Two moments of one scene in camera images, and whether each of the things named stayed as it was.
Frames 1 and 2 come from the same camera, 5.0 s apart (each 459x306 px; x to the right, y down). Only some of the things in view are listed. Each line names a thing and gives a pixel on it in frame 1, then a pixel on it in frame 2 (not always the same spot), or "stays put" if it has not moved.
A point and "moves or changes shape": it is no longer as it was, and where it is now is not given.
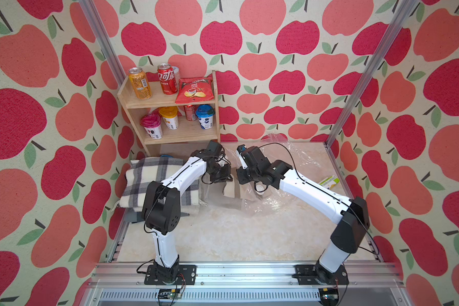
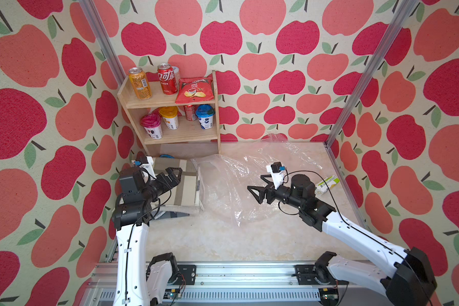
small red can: [190, 112] stays put
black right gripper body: [245, 175] to [283, 194]
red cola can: [167, 80] stays put
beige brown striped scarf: [248, 190] to [186, 193]
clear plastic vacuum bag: [266, 199] moves or changes shape
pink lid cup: [152, 122] stays put
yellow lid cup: [169, 115] stays put
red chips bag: [195, 89] stays put
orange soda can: [140, 83] stays put
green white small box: [329, 182] stays put
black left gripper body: [220, 173] to [156, 187]
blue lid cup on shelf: [205, 115] stays put
